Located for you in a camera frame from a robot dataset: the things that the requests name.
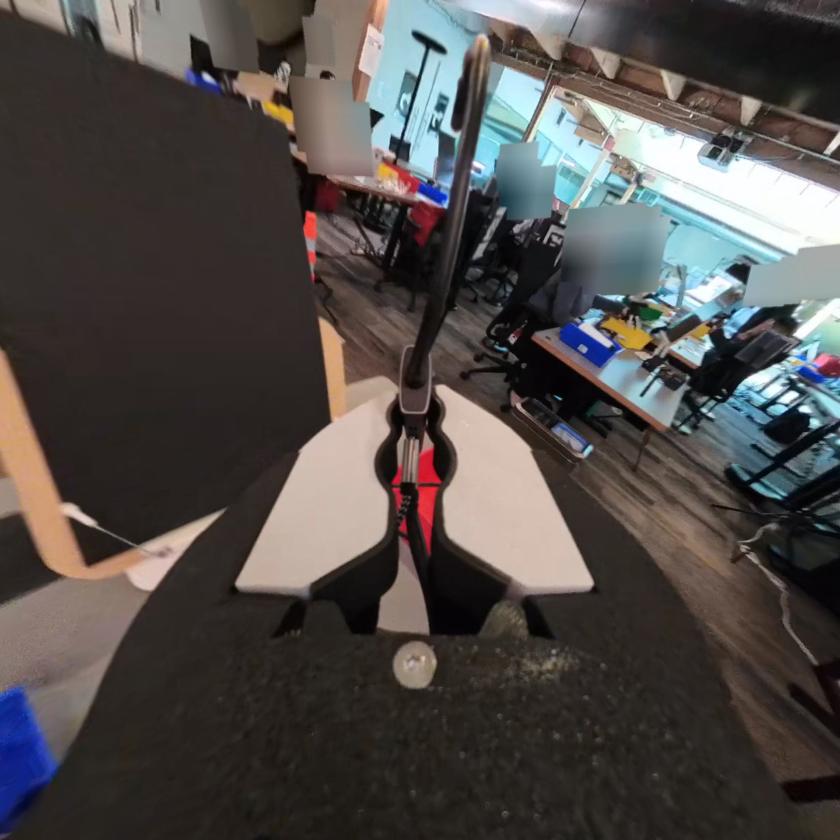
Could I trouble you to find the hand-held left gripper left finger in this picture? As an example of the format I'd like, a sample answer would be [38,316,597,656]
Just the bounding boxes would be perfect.
[235,387,401,632]

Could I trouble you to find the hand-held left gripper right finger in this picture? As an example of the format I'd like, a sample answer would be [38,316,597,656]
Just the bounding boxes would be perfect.
[428,385,595,632]

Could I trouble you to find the red plastic bin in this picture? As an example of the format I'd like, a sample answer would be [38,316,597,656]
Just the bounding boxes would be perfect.
[392,449,439,553]

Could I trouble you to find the dark grey usb hub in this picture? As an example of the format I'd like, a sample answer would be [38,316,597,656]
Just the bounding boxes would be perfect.
[397,33,493,416]

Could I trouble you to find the blue plastic bin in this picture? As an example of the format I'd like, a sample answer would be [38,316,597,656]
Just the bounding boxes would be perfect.
[0,686,61,840]

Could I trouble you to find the grey tray on floor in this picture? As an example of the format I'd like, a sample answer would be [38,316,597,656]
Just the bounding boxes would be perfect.
[514,397,595,462]

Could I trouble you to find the white folding stand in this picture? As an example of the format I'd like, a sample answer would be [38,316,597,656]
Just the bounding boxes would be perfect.
[59,375,401,593]

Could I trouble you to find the blue storage bin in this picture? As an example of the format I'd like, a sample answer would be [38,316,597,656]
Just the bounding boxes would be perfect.
[559,320,623,368]

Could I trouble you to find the black office chair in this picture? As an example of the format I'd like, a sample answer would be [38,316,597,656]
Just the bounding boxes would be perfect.
[459,243,565,411]

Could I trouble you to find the wood-framed black board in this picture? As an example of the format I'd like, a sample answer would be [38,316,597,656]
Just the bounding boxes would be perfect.
[0,13,347,581]

